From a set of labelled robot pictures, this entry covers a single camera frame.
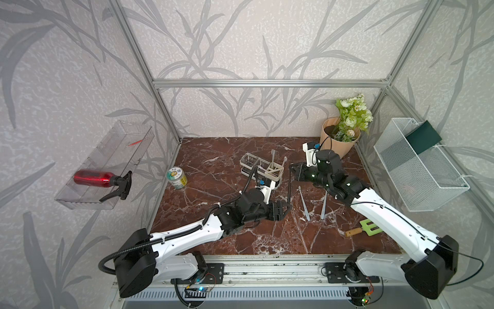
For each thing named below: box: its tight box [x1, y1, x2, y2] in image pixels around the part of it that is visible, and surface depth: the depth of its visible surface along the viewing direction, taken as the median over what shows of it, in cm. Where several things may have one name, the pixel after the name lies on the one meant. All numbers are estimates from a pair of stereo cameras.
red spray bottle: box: [73, 169, 133, 202], surface depth 57 cm
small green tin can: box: [165, 166, 188, 190], surface depth 97 cm
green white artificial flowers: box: [333, 93, 374, 143], surface depth 96 cm
